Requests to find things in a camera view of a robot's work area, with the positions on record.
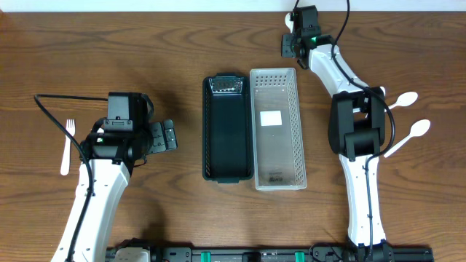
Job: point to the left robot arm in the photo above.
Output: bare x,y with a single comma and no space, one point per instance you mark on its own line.
116,144

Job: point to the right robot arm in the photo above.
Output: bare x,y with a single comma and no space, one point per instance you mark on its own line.
356,130

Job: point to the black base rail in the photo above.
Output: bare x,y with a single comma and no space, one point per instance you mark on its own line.
138,250

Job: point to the black plastic basket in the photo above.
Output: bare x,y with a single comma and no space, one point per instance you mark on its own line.
227,136

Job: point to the clear plastic basket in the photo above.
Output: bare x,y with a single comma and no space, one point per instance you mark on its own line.
279,162

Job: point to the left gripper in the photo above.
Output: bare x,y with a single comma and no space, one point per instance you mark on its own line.
159,137

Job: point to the white label sticker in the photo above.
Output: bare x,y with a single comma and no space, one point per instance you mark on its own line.
270,118

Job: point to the white plastic spoon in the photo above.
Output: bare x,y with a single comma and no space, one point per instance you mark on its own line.
289,22
405,99
418,129

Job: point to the white plastic fork far left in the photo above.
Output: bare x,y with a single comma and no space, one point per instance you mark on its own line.
66,160

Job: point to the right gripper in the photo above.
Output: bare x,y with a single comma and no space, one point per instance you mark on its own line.
287,46

